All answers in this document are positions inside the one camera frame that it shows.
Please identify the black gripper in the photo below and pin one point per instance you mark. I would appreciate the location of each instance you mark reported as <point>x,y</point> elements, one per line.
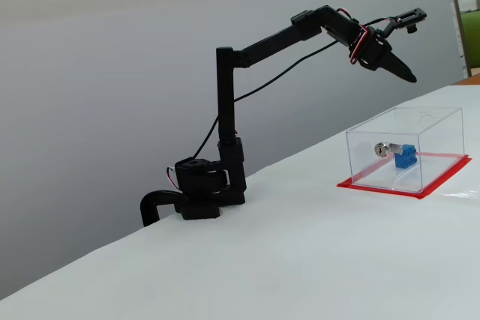
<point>376,55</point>

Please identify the blue lego brick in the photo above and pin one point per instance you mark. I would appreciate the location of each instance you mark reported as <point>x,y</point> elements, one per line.
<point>405,157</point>

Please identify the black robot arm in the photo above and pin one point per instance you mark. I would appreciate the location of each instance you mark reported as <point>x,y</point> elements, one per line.
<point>225,110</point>

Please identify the transparent plastic box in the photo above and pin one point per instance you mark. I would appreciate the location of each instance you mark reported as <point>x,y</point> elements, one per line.
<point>438,136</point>

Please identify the green panel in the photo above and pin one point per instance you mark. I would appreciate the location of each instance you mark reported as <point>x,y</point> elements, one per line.
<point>471,39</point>

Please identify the silver lock cylinder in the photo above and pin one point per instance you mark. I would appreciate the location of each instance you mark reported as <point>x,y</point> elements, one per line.
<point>382,148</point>

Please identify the red tape rectangle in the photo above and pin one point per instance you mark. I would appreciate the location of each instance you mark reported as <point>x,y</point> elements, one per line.
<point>442,181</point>

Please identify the black table clamp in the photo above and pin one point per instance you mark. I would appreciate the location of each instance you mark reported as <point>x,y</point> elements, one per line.
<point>148,204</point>

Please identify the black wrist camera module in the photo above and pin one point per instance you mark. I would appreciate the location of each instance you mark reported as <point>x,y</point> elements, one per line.
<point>407,16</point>

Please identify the grey metal shelf post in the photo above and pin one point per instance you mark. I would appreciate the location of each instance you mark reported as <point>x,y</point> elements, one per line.
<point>459,16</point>

